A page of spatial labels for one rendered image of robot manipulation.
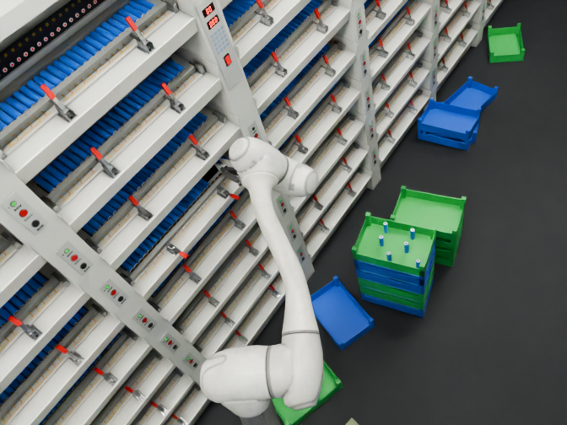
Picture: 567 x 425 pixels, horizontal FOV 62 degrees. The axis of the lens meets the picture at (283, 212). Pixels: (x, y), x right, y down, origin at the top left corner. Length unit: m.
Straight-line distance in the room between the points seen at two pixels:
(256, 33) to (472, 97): 1.95
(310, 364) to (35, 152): 0.82
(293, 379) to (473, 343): 1.25
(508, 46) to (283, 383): 2.95
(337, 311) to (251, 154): 1.30
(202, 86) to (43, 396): 1.02
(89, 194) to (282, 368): 0.67
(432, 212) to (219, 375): 1.44
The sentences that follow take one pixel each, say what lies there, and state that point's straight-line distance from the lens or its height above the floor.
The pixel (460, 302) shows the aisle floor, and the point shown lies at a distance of 2.39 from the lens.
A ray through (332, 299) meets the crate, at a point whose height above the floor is 0.00.
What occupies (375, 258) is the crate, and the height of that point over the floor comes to 0.45.
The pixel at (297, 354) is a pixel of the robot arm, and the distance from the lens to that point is 1.23.
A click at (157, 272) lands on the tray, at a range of 1.60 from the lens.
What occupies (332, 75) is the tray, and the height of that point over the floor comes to 0.94.
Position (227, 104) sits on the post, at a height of 1.22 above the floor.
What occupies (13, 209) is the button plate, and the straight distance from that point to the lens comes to 1.21.
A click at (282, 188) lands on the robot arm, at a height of 1.12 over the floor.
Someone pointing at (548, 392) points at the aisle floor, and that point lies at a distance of 2.30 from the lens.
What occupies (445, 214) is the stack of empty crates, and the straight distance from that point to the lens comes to 2.35.
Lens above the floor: 2.15
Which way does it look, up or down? 51 degrees down
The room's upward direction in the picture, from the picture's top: 21 degrees counter-clockwise
